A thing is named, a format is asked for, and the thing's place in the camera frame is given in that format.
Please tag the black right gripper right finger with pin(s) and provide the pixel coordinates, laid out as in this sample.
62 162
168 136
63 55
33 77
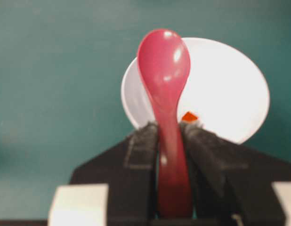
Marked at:
234 184

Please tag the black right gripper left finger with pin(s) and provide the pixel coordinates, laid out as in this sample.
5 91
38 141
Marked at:
115 188

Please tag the small red block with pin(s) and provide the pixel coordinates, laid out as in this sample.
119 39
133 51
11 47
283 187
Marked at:
189 117

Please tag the pink plastic spoon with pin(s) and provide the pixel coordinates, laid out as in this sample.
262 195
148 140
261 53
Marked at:
164 65

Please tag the white round bowl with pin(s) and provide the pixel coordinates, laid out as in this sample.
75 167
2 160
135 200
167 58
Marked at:
225 90

